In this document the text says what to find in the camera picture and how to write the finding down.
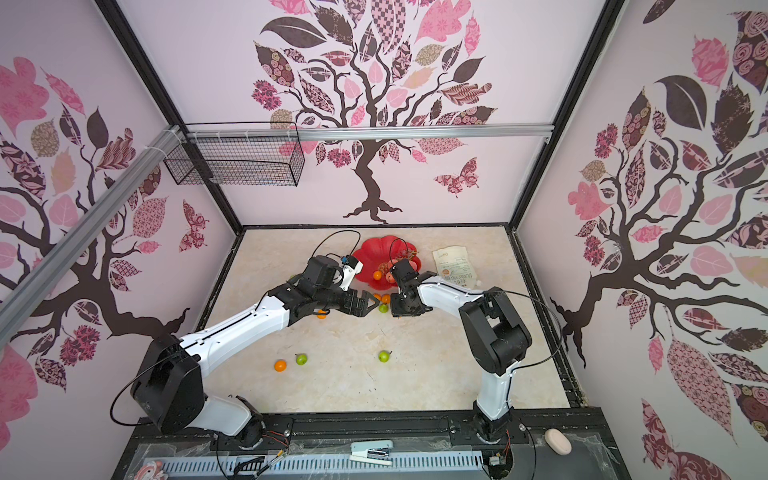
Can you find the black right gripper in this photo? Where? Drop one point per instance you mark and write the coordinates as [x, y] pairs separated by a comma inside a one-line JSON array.
[[396, 309]]

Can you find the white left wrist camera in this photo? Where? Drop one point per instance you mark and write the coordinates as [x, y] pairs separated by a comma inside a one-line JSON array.
[[351, 267]]

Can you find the aluminium frame rail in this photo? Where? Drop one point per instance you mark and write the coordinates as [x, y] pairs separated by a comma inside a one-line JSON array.
[[24, 299]]

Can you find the white slotted cable duct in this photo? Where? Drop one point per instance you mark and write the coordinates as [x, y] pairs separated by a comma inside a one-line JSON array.
[[334, 466]]

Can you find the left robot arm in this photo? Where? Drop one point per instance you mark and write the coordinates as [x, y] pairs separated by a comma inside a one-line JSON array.
[[169, 386]]

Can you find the black wire basket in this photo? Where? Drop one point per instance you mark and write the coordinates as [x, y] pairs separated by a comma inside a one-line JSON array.
[[260, 153]]

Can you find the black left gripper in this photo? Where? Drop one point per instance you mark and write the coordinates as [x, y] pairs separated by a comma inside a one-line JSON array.
[[363, 310]]

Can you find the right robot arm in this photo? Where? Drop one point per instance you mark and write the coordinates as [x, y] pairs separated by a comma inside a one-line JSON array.
[[496, 334]]

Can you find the red flower fruit bowl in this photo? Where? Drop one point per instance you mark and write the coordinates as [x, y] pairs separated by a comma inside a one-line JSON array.
[[375, 254]]

